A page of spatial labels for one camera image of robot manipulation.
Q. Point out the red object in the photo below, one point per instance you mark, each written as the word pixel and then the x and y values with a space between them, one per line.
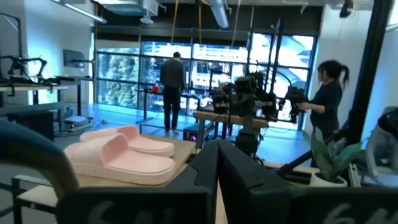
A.
pixel 155 88

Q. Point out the black cabinet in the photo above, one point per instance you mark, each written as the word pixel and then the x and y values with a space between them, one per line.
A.
pixel 31 124

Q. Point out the black ceiling camera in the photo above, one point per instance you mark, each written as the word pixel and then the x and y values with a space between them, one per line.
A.
pixel 346 7

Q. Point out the long ceiling light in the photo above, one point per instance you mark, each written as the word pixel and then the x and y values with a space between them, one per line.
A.
pixel 84 13

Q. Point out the white topped desk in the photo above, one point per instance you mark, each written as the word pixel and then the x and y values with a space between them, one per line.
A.
pixel 31 87

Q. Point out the pink rubber slide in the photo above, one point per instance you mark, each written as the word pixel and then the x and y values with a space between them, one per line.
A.
pixel 124 165
pixel 149 146

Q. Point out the wooden shelf with black legs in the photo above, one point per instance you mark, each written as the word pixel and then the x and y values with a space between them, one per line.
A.
pixel 183 147

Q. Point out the large window wall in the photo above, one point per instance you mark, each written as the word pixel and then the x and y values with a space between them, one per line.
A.
pixel 124 71

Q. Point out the grey ceiling duct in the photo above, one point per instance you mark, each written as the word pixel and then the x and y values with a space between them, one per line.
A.
pixel 219 12

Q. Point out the green plant in white pot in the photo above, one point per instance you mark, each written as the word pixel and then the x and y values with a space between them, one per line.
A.
pixel 329 158

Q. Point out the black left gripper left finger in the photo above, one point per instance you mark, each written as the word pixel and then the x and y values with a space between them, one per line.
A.
pixel 186 202

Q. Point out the wall mounted monitor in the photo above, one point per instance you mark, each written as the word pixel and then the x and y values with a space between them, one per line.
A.
pixel 73 57

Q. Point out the grey chair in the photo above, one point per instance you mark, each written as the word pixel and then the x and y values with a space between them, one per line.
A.
pixel 382 149

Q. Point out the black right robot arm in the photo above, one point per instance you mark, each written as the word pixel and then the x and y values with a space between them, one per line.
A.
pixel 247 140

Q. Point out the computer case with purple light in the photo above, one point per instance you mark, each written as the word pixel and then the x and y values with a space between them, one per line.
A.
pixel 192 137

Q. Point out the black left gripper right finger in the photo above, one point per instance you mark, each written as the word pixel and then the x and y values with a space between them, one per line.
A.
pixel 264 202

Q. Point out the black hand-held robot device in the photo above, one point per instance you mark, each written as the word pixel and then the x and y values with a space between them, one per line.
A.
pixel 295 99

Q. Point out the black background robot arm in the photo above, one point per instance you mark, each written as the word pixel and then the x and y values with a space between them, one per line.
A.
pixel 18 63

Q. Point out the ceiling ventilation unit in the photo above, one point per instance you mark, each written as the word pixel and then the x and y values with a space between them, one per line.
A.
pixel 136 6

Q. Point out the wooden workbench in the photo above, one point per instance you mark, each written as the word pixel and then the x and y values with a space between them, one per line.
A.
pixel 217 117

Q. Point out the person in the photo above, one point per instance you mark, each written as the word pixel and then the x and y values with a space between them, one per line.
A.
pixel 172 81
pixel 326 102

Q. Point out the black metal rig frame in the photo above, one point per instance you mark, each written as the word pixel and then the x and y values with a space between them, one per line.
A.
pixel 367 77

